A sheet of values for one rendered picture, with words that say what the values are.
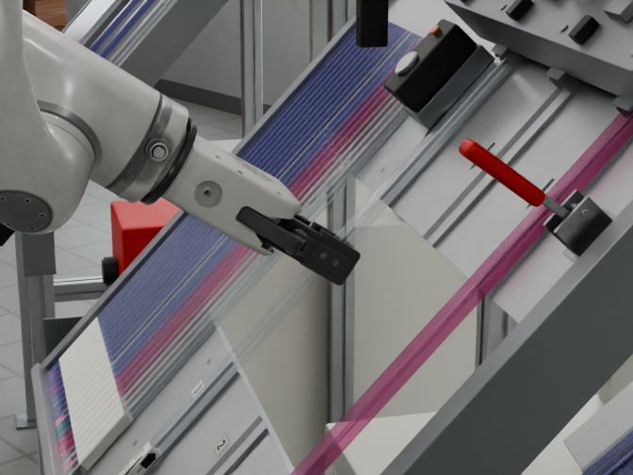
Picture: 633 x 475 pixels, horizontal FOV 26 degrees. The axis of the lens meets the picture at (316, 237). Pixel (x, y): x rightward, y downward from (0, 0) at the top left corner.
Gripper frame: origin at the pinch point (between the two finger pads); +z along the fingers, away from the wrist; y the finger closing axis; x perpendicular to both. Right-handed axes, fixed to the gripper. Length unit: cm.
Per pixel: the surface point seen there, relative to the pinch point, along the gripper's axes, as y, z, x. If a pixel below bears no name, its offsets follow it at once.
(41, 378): 31.8, -6.3, 30.2
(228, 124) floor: 476, 119, 34
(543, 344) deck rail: -32.1, 1.9, -6.0
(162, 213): 74, 7, 16
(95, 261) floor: 297, 57, 75
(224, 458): -10.1, -2.0, 15.9
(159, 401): 7.9, -2.5, 19.5
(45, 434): 18.3, -6.6, 30.5
